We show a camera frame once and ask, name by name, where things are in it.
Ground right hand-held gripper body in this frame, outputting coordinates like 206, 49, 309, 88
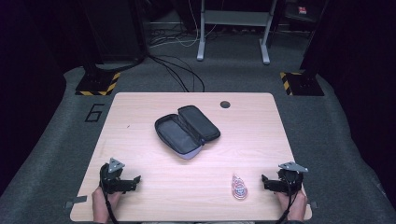
276, 161, 309, 194

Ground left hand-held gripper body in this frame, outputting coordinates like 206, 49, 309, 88
99, 157, 138, 195

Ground person's left hand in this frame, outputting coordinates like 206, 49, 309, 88
92, 186, 123, 224

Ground small clear red-printed packet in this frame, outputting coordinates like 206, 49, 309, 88
231, 173, 249, 201

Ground black open pencil case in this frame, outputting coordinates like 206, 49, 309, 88
154, 105, 221, 161

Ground black yellow-striped stand base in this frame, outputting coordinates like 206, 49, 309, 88
279, 71, 325, 97
75, 71, 121, 97

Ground black cabinet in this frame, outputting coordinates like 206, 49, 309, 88
78, 0, 148, 64

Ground black box with red label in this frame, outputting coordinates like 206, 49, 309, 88
284, 1, 316, 22

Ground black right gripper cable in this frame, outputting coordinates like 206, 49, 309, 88
275, 186, 297, 224

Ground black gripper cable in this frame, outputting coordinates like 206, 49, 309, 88
103, 191, 120, 224
275, 186, 297, 224

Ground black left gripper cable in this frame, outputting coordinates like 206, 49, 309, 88
103, 191, 120, 224

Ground black floor cables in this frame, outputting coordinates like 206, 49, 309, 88
148, 54, 206, 93

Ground white floor cable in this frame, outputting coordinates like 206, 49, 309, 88
148, 0, 219, 49

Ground grey metal desk frame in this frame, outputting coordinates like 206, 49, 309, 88
196, 0, 278, 65

